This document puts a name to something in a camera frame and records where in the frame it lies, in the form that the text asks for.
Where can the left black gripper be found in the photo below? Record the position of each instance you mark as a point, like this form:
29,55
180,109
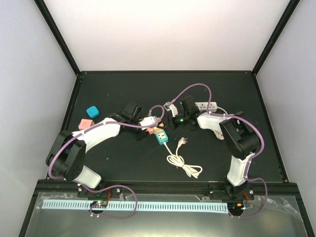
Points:
139,137

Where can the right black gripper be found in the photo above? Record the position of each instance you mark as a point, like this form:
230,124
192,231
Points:
168,124

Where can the orange cube plug adapter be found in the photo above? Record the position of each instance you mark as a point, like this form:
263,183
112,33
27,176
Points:
155,130

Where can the teal power strip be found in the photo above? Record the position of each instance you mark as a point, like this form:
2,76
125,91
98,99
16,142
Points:
161,137

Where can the white power strip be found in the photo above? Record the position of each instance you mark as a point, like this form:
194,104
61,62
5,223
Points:
204,106

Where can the blue plug adapter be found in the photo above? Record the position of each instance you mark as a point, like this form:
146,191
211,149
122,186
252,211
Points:
92,112

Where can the pink cube plug adapter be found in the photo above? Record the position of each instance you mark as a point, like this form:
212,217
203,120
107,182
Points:
85,124

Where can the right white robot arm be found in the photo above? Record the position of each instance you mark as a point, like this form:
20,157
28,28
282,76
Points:
243,139

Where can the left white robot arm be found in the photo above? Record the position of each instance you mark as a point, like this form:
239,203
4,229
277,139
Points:
67,155

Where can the left circuit board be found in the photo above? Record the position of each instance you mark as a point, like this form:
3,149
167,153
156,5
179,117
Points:
99,204

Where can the circuit board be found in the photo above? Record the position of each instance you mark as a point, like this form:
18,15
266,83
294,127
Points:
236,206
99,204

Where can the right circuit board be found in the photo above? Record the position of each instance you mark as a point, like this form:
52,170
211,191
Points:
236,206

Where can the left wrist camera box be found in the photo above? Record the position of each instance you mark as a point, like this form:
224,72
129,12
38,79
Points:
148,121

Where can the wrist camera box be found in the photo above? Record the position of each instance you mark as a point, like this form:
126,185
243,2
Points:
148,121
170,107

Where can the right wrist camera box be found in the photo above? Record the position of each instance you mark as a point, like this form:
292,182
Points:
170,107

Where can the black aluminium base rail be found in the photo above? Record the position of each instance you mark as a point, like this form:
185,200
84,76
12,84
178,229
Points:
213,190

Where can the light blue slotted cable duct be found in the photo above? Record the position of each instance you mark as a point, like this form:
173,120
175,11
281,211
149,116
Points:
205,207

